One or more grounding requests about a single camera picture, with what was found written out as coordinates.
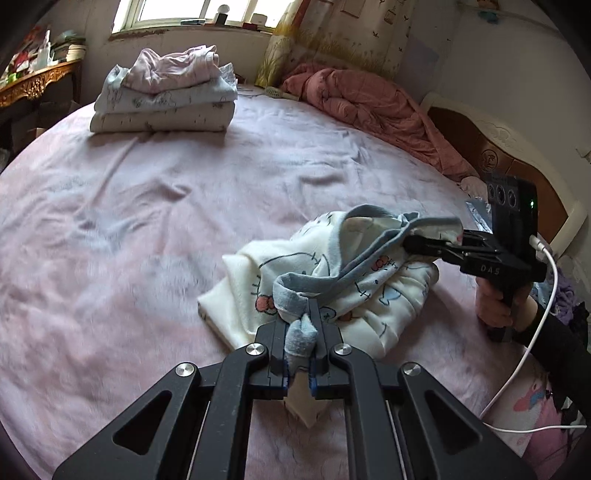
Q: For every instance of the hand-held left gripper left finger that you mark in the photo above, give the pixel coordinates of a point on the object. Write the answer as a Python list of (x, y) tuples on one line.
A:
[(277, 341)]

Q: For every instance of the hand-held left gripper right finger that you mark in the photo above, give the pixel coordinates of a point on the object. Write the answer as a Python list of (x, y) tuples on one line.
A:
[(324, 337)]

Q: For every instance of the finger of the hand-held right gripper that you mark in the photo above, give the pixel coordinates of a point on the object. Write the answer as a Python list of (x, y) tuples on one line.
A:
[(434, 247)]

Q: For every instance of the white cartoon print pants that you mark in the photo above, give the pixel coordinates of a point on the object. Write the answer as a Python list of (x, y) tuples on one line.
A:
[(258, 277)]

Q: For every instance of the person's right forearm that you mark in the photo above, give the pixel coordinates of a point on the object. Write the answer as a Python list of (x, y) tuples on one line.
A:
[(554, 350)]

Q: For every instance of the person's right hand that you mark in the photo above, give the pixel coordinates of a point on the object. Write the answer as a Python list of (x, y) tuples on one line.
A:
[(491, 304)]

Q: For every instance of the silver foil packet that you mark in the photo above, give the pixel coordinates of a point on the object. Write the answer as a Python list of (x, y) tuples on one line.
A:
[(478, 217)]

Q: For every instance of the purple cloth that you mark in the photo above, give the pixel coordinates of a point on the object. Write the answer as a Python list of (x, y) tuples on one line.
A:
[(561, 295)]

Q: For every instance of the wooden bed headboard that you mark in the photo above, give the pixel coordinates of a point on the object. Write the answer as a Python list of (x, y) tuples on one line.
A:
[(461, 134)]

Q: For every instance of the pink quilt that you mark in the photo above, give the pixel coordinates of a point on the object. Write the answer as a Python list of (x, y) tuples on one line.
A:
[(378, 106)]

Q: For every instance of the person's pink pajama leg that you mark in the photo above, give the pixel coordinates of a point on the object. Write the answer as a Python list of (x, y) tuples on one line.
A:
[(535, 401)]

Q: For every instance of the pink bed sheet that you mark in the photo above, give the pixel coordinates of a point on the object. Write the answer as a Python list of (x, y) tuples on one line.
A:
[(115, 221)]

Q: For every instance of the white hairbrush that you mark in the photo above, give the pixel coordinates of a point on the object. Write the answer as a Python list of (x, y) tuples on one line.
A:
[(280, 93)]

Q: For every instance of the yellow printed curtain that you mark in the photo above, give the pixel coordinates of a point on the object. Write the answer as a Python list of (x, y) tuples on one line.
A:
[(341, 37)]

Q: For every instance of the cream folded garment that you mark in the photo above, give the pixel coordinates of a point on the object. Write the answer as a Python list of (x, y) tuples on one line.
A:
[(161, 121)]

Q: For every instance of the pale blue printed garment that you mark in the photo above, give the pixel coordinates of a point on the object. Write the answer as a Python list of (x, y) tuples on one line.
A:
[(184, 97)]

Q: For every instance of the white sill box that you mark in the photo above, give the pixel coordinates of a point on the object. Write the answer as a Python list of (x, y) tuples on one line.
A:
[(259, 20)]

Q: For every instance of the pink folded garment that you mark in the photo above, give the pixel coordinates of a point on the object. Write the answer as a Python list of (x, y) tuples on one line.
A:
[(175, 67)]

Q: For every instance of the white round sill object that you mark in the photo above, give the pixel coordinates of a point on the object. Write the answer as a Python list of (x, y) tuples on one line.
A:
[(223, 14)]

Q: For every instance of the window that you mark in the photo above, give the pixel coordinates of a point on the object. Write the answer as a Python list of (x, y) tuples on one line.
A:
[(203, 14)]

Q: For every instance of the ornate wooden desk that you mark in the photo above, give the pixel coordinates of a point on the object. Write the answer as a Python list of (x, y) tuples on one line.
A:
[(32, 85)]

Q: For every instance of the stack of books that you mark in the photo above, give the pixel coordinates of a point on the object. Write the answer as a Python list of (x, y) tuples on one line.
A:
[(69, 46)]

